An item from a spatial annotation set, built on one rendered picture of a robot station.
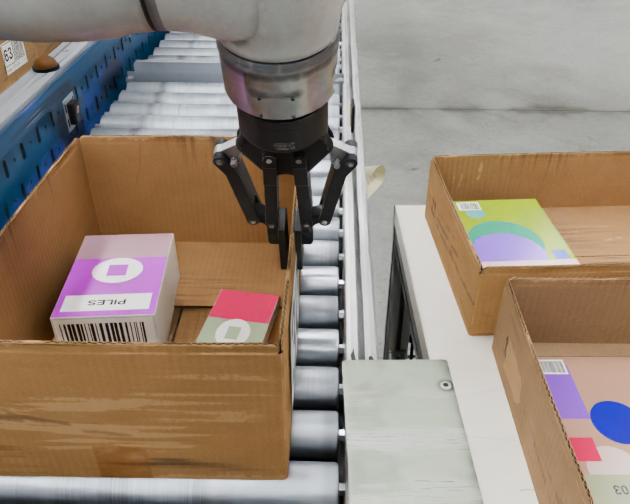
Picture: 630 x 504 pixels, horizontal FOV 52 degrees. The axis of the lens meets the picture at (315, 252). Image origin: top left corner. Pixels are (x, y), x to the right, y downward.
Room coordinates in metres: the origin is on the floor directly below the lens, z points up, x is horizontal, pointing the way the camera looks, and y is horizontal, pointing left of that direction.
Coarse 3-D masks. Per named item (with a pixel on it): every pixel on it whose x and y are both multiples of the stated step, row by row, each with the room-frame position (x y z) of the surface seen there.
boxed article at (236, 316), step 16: (224, 304) 0.61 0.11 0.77; (240, 304) 0.61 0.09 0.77; (256, 304) 0.61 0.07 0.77; (272, 304) 0.61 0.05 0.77; (208, 320) 0.58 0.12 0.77; (224, 320) 0.58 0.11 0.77; (240, 320) 0.58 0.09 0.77; (256, 320) 0.58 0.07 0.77; (272, 320) 0.58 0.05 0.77; (208, 336) 0.55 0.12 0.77; (224, 336) 0.55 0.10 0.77; (240, 336) 0.55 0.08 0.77; (256, 336) 0.55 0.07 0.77
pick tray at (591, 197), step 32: (448, 160) 0.85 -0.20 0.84; (480, 160) 0.85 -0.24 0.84; (512, 160) 0.86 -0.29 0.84; (544, 160) 0.86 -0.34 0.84; (576, 160) 0.86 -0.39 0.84; (608, 160) 0.86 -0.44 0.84; (448, 192) 0.74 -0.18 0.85; (480, 192) 0.85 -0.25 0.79; (512, 192) 0.86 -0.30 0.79; (544, 192) 0.86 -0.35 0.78; (576, 192) 0.86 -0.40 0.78; (608, 192) 0.86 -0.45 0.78; (448, 224) 0.71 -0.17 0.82; (576, 224) 0.81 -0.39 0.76; (608, 224) 0.81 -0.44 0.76; (448, 256) 0.69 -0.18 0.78; (576, 256) 0.72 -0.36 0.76; (608, 256) 0.72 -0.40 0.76; (480, 288) 0.57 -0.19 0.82; (480, 320) 0.57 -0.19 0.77
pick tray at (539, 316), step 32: (512, 288) 0.54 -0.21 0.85; (544, 288) 0.55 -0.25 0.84; (576, 288) 0.55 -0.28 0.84; (608, 288) 0.55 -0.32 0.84; (512, 320) 0.51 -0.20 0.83; (544, 320) 0.55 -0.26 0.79; (576, 320) 0.55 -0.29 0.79; (608, 320) 0.55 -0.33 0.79; (512, 352) 0.49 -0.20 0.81; (544, 352) 0.54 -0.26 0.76; (576, 352) 0.54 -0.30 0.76; (608, 352) 0.54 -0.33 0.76; (512, 384) 0.47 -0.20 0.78; (544, 384) 0.40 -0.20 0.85; (512, 416) 0.45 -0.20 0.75; (544, 416) 0.38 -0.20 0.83; (544, 448) 0.37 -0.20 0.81; (544, 480) 0.35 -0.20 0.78; (576, 480) 0.31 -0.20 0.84
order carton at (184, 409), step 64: (64, 192) 0.69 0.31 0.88; (128, 192) 0.77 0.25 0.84; (192, 192) 0.76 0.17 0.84; (0, 256) 0.52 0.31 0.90; (64, 256) 0.65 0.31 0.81; (192, 256) 0.73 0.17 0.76; (256, 256) 0.73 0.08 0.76; (0, 320) 0.48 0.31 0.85; (192, 320) 0.60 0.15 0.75; (0, 384) 0.38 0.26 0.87; (64, 384) 0.38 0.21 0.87; (128, 384) 0.37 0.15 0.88; (192, 384) 0.37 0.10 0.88; (256, 384) 0.37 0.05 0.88; (0, 448) 0.38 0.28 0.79; (64, 448) 0.38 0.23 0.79; (128, 448) 0.38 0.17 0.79; (192, 448) 0.37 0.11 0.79; (256, 448) 0.37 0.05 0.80
